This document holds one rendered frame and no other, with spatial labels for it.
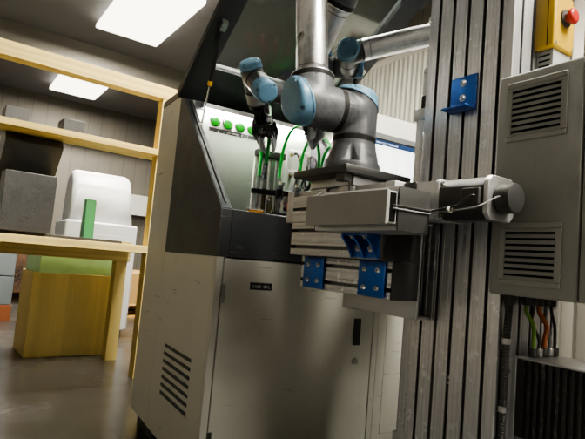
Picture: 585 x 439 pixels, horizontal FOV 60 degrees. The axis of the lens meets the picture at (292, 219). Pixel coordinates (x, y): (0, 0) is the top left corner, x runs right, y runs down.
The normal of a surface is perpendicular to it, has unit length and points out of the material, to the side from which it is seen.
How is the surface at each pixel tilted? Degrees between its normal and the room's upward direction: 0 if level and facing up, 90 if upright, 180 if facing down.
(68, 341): 90
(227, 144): 90
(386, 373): 90
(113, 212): 72
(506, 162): 90
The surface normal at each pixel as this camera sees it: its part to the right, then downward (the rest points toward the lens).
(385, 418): 0.51, -0.03
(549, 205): -0.82, -0.12
